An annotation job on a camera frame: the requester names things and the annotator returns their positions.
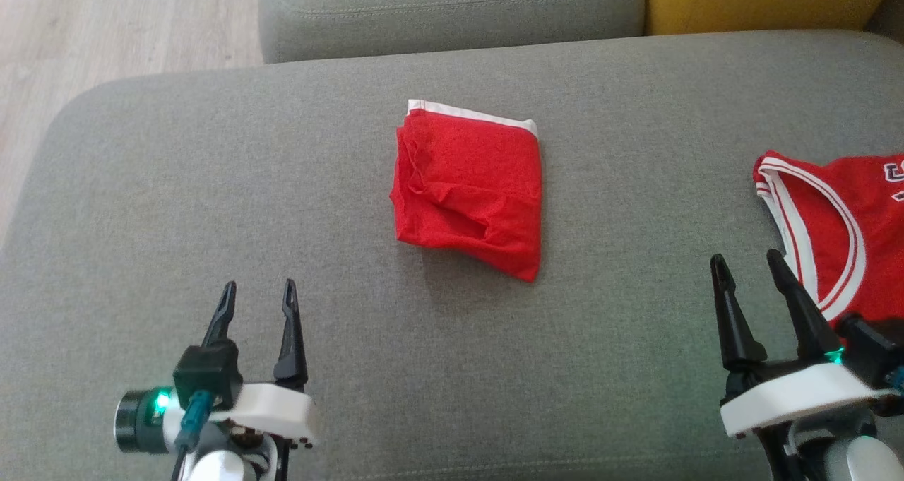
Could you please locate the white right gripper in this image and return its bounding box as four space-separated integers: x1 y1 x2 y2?
710 249 895 439

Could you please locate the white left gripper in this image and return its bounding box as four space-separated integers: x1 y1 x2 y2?
201 278 317 448

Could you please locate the red t-shirt with white sleeves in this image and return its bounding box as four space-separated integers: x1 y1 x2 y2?
389 99 544 283

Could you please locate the red jersey with white trim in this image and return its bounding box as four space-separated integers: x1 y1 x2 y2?
752 149 904 330

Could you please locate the yellow sofa backrest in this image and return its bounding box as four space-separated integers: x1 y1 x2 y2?
641 0 901 37

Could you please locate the left camera cable, teal plug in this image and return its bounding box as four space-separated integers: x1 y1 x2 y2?
172 389 217 481

